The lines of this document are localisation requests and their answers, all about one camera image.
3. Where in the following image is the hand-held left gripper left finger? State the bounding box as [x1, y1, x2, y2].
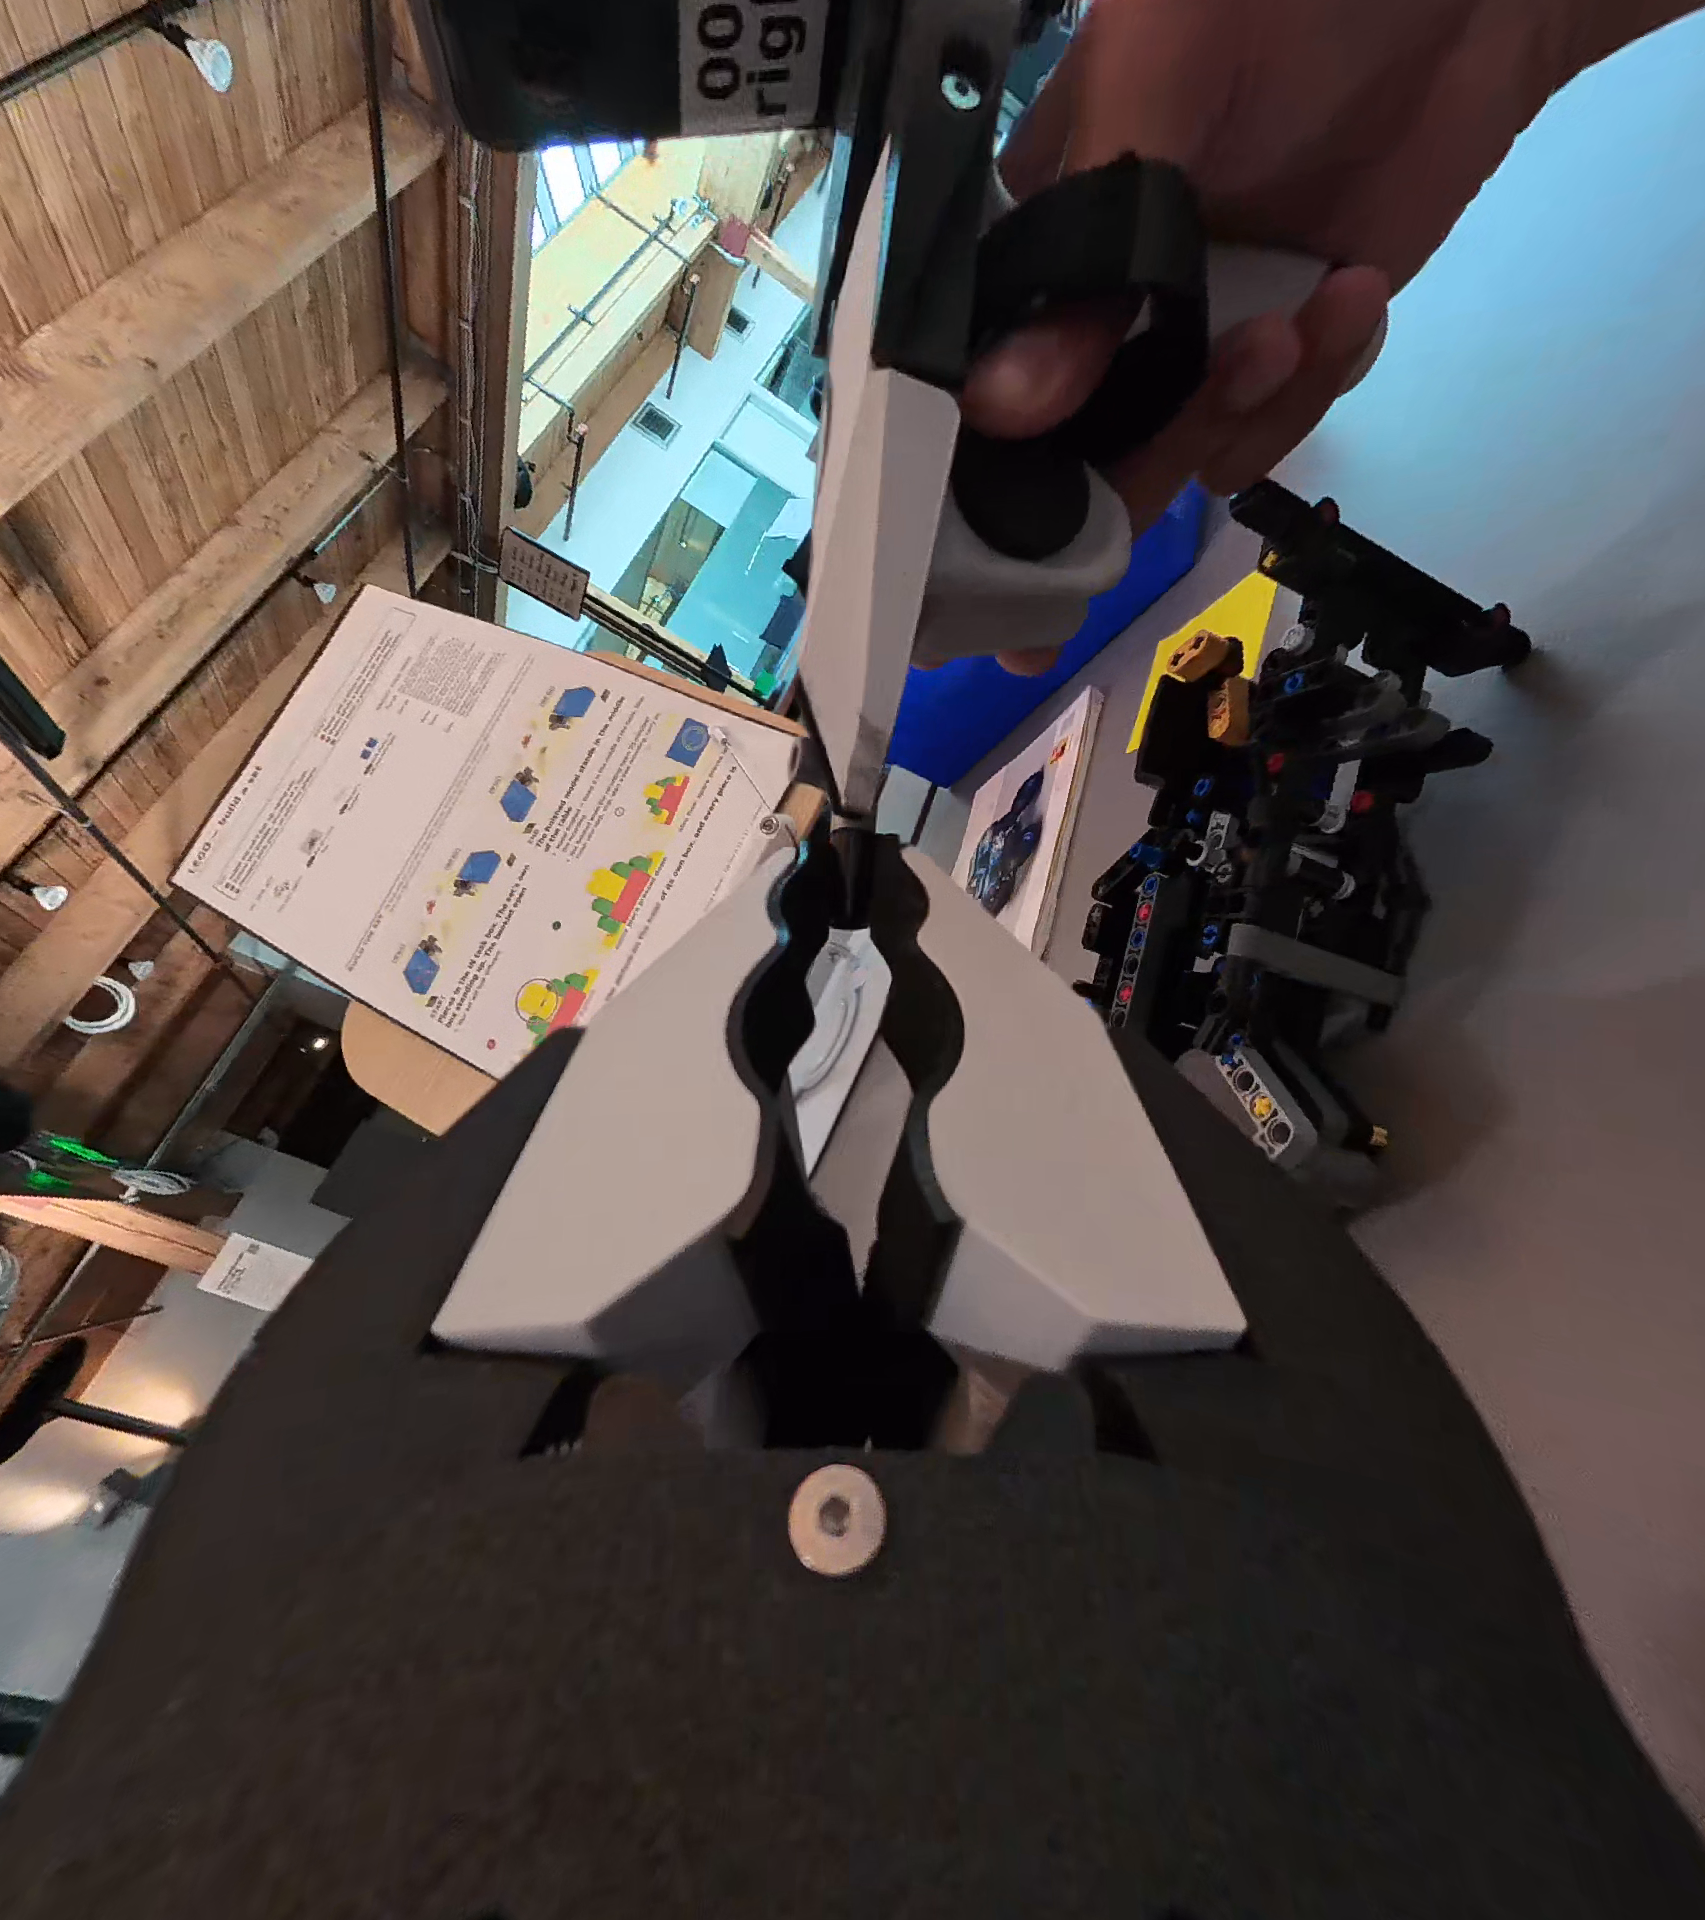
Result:
[427, 857, 860, 1370]

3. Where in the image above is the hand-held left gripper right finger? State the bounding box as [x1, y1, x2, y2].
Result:
[864, 836, 1255, 1378]

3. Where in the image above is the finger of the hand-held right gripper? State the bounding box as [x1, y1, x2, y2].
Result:
[788, 137, 966, 842]

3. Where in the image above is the black lego technic model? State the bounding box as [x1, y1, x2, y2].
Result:
[1085, 479, 1537, 1205]

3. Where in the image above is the lego instruction booklet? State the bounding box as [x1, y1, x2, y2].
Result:
[948, 685, 1109, 965]

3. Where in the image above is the person's right hand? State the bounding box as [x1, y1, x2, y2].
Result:
[960, 0, 1695, 679]

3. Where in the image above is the blue plastic box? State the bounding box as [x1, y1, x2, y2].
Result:
[886, 479, 1217, 794]

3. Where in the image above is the brown cardboard board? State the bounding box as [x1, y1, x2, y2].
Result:
[338, 647, 832, 1146]

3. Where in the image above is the white sorting tray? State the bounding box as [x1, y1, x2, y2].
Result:
[776, 930, 896, 1181]

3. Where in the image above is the small hanging sign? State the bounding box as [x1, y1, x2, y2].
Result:
[496, 524, 591, 619]

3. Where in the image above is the yellow paper sheet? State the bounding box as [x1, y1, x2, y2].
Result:
[1123, 565, 1282, 756]

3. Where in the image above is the printed instruction sheet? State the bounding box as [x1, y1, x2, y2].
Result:
[172, 583, 809, 1086]

